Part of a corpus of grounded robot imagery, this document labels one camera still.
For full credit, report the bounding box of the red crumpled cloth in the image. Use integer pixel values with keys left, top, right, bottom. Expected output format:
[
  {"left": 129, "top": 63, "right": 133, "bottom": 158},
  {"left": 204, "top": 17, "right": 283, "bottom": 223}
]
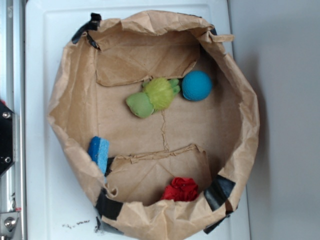
[{"left": 160, "top": 177, "right": 199, "bottom": 202}]

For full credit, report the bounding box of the blue sponge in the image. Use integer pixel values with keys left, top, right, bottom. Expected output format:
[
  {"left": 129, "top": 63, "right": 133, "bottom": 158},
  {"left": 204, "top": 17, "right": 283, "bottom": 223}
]
[{"left": 87, "top": 136, "right": 110, "bottom": 175}]

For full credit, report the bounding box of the aluminium frame rail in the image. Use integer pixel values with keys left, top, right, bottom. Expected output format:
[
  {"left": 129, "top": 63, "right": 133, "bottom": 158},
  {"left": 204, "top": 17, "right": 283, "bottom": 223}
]
[{"left": 0, "top": 0, "right": 27, "bottom": 240}]

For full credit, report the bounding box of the blue rubber ball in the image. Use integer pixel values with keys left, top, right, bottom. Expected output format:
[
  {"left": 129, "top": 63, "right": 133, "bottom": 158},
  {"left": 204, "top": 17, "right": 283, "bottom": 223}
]
[{"left": 181, "top": 70, "right": 213, "bottom": 102}]

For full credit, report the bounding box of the brown paper bag bin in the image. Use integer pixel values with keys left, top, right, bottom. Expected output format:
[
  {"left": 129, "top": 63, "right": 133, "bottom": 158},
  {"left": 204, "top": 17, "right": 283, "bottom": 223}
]
[{"left": 48, "top": 10, "right": 260, "bottom": 240}]

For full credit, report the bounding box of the white plastic tray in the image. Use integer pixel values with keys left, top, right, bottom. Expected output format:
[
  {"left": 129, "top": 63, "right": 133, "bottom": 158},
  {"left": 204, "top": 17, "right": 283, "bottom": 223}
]
[{"left": 24, "top": 0, "right": 252, "bottom": 240}]

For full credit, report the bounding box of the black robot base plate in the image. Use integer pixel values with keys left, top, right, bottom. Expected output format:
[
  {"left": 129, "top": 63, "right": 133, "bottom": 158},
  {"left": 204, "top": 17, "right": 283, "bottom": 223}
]
[{"left": 0, "top": 100, "right": 15, "bottom": 177}]

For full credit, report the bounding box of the green plush turtle toy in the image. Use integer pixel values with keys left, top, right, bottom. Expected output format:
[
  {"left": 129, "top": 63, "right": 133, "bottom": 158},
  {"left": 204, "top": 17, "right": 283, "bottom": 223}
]
[{"left": 125, "top": 77, "right": 181, "bottom": 119}]

